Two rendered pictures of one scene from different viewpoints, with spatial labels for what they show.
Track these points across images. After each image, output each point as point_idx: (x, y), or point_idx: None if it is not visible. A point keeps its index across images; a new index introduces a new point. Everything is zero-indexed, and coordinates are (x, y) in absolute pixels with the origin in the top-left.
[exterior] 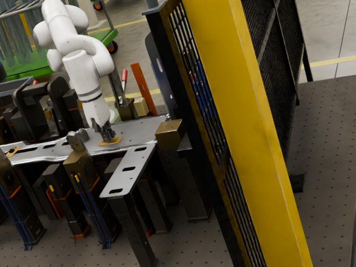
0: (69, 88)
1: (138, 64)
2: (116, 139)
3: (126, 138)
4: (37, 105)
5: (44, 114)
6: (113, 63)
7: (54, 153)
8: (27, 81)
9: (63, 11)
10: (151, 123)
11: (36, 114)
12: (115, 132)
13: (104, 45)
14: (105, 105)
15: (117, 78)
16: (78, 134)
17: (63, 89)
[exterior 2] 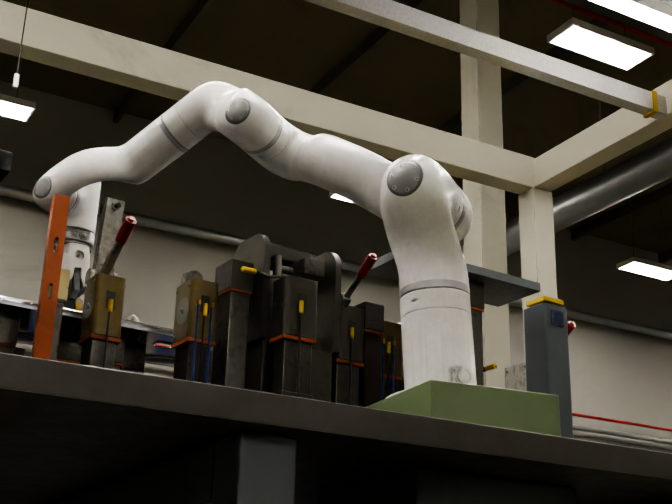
0: (264, 261)
1: (52, 197)
2: None
3: (31, 326)
4: (329, 300)
5: (332, 322)
6: (33, 191)
7: (161, 354)
8: (386, 254)
9: (169, 108)
10: (9, 309)
11: (319, 316)
12: (78, 325)
13: (63, 162)
14: (62, 265)
15: (99, 227)
16: (169, 337)
17: (254, 260)
